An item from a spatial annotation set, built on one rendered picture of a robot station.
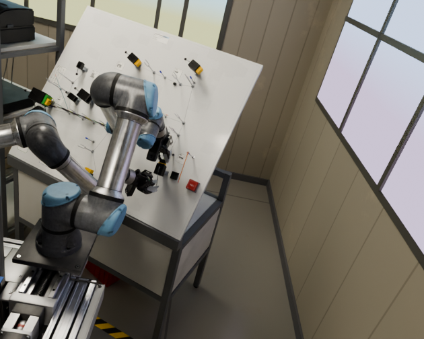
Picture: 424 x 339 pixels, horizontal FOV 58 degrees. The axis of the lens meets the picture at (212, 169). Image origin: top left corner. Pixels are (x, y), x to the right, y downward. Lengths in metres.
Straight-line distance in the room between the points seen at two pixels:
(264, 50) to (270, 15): 0.32
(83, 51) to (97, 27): 0.17
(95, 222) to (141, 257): 1.00
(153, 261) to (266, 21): 2.52
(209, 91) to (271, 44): 1.87
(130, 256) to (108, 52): 1.20
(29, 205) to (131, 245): 0.77
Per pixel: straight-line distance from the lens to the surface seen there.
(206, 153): 2.02
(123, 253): 2.32
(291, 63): 3.98
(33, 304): 1.36
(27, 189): 2.63
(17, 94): 2.72
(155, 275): 2.27
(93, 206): 1.28
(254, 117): 4.11
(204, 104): 2.11
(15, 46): 2.48
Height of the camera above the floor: 2.15
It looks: 29 degrees down
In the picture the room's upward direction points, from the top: 15 degrees clockwise
